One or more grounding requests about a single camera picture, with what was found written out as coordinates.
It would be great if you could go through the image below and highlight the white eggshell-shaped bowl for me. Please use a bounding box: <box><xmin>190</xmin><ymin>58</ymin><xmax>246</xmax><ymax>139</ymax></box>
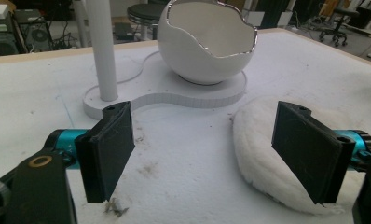
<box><xmin>157</xmin><ymin>0</ymin><xmax>258</xmax><ymax>86</ymax></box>

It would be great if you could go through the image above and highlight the white fluffy round cushion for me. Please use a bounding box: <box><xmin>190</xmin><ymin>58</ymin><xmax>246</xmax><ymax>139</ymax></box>
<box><xmin>231</xmin><ymin>95</ymin><xmax>362</xmax><ymax>216</ymax></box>

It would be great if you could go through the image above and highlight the black round stool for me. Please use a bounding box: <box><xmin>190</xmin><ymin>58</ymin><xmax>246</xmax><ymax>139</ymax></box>
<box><xmin>126</xmin><ymin>3</ymin><xmax>167</xmax><ymax>41</ymax></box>

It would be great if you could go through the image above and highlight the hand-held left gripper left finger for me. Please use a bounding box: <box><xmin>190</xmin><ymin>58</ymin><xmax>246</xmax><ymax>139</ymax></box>
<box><xmin>74</xmin><ymin>100</ymin><xmax>136</xmax><ymax>204</ymax></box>

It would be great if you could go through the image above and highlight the black computer case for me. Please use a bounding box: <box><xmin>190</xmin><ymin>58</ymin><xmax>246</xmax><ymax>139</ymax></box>
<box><xmin>13</xmin><ymin>8</ymin><xmax>55</xmax><ymax>52</ymax></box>

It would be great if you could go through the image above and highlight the white stand base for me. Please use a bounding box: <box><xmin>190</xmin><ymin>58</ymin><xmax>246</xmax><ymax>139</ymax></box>
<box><xmin>82</xmin><ymin>51</ymin><xmax>248</xmax><ymax>121</ymax></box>

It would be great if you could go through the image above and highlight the small grey debris scrap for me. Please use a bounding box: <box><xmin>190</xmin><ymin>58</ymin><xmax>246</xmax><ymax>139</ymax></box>
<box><xmin>104</xmin><ymin>197</ymin><xmax>130</xmax><ymax>218</ymax></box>

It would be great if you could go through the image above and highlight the black office chair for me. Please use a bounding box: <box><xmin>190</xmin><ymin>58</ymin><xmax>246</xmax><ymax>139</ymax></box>
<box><xmin>318</xmin><ymin>7</ymin><xmax>361</xmax><ymax>48</ymax></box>

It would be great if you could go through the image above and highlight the white stand pole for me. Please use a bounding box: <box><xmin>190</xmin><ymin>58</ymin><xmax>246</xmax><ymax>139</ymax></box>
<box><xmin>85</xmin><ymin>0</ymin><xmax>119</xmax><ymax>103</ymax></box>

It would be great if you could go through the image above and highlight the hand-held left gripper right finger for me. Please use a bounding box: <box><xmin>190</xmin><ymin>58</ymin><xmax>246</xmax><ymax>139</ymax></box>
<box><xmin>270</xmin><ymin>100</ymin><xmax>357</xmax><ymax>205</ymax></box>

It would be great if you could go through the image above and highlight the white cable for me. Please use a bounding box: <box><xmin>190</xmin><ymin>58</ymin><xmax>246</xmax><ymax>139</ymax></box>
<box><xmin>116</xmin><ymin>50</ymin><xmax>160</xmax><ymax>85</ymax></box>

